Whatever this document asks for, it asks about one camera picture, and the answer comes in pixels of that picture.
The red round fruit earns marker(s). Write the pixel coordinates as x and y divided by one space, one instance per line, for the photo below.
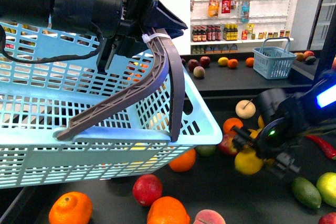
147 189

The blue basket on far shelf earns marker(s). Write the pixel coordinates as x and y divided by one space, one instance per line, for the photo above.
273 62

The pink peach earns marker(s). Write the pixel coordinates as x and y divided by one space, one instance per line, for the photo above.
208 216

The green avocado front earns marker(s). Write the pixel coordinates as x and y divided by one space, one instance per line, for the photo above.
306 193

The yellow orange apple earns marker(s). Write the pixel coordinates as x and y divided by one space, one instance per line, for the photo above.
260 122

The green apple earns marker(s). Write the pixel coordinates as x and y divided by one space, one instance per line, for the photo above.
326 187

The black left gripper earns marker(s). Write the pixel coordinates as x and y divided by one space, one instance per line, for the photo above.
139 17

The small tangerine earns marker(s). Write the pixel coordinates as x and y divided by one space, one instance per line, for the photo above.
230 123

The light blue shopping basket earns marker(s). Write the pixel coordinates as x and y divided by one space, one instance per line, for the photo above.
64 122

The green lime lower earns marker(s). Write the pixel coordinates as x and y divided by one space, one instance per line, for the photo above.
205 150

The red yellow apple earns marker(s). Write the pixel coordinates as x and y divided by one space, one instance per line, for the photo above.
226 146

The large orange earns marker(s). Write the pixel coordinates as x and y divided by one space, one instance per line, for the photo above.
184 162

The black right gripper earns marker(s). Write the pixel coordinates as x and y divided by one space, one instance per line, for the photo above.
285 118

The red chili pepper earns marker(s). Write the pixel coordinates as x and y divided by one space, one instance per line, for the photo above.
326 147

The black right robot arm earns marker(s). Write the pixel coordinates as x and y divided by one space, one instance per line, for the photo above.
319 105

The white pear with stem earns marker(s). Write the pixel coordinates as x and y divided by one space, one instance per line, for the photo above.
245 109

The orange at left edge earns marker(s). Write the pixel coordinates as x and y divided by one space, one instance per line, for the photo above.
71 207

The red apple front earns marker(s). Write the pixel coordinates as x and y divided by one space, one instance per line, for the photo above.
329 218

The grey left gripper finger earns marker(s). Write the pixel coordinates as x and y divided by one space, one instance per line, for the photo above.
177 88
124 98

